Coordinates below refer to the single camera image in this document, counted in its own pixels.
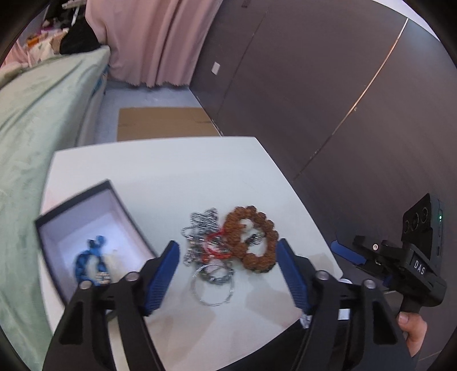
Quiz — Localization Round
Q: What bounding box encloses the red string bracelet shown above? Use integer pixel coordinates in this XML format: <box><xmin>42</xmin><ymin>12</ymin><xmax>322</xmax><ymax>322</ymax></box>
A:
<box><xmin>203</xmin><ymin>230</ymin><xmax>236</xmax><ymax>259</ymax></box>

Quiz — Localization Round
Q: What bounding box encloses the black jewelry box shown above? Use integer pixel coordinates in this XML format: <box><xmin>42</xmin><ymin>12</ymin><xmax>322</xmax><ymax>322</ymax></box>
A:
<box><xmin>35</xmin><ymin>179</ymin><xmax>159</xmax><ymax>307</ymax></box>

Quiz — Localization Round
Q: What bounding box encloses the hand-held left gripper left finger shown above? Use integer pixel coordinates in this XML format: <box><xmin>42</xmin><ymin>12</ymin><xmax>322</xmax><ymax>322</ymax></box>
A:
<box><xmin>42</xmin><ymin>240</ymin><xmax>180</xmax><ymax>371</ymax></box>

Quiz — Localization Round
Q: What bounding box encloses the thin silver bangle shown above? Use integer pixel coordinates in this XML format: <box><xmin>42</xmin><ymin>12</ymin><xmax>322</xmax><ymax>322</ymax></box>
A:
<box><xmin>190</xmin><ymin>264</ymin><xmax>237</xmax><ymax>307</ymax></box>

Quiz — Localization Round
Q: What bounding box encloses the white bed base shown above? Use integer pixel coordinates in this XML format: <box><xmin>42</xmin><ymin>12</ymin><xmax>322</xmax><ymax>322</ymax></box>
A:
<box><xmin>71</xmin><ymin>59</ymin><xmax>112</xmax><ymax>148</ymax></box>

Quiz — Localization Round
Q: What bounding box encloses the blue braided bracelet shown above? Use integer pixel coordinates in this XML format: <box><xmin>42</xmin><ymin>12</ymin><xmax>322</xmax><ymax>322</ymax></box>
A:
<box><xmin>73</xmin><ymin>235</ymin><xmax>111</xmax><ymax>286</ymax></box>

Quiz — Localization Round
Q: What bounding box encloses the silver chain necklace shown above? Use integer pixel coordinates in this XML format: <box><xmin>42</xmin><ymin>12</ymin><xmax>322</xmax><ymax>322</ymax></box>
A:
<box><xmin>180</xmin><ymin>207</ymin><xmax>234</xmax><ymax>286</ymax></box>

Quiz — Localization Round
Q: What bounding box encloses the green bed blanket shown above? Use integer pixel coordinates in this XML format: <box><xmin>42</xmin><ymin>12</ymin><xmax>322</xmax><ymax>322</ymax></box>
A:
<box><xmin>0</xmin><ymin>46</ymin><xmax>111</xmax><ymax>357</ymax></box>

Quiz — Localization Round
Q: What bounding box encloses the black clothing pile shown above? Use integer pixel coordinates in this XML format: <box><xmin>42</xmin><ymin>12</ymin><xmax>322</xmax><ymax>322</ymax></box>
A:
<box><xmin>59</xmin><ymin>23</ymin><xmax>102</xmax><ymax>56</ymax></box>

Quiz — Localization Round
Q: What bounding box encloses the flat cardboard sheet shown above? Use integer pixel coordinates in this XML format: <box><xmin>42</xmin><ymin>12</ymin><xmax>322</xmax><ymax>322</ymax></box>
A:
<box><xmin>117</xmin><ymin>106</ymin><xmax>220</xmax><ymax>143</ymax></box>

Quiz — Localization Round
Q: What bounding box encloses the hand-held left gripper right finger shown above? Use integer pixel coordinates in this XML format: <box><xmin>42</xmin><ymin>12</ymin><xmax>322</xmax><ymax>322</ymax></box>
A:
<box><xmin>276</xmin><ymin>238</ymin><xmax>418</xmax><ymax>371</ymax></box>

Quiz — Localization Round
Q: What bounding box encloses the person's right hand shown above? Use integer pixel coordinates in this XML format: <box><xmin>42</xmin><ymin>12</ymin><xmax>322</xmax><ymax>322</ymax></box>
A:
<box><xmin>397</xmin><ymin>311</ymin><xmax>429</xmax><ymax>359</ymax></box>

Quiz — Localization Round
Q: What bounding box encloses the pink curtain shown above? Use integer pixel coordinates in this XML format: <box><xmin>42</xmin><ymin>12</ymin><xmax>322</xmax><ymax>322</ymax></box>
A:
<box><xmin>85</xmin><ymin>0</ymin><xmax>224</xmax><ymax>88</ymax></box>

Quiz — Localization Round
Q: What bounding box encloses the brown bead bracelet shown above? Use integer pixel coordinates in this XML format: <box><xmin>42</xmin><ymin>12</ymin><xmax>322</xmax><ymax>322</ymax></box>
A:
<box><xmin>222</xmin><ymin>205</ymin><xmax>280</xmax><ymax>275</ymax></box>

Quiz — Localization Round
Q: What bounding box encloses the pale clothes pile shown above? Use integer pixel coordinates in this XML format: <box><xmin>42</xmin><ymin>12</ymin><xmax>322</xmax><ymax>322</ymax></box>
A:
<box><xmin>14</xmin><ymin>21</ymin><xmax>68</xmax><ymax>59</ymax></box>

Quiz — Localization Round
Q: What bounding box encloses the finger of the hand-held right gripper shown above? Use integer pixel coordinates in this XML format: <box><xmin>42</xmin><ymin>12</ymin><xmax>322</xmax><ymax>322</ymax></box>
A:
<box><xmin>353</xmin><ymin>235</ymin><xmax>406</xmax><ymax>266</ymax></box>
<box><xmin>330</xmin><ymin>240</ymin><xmax>393</xmax><ymax>282</ymax></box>

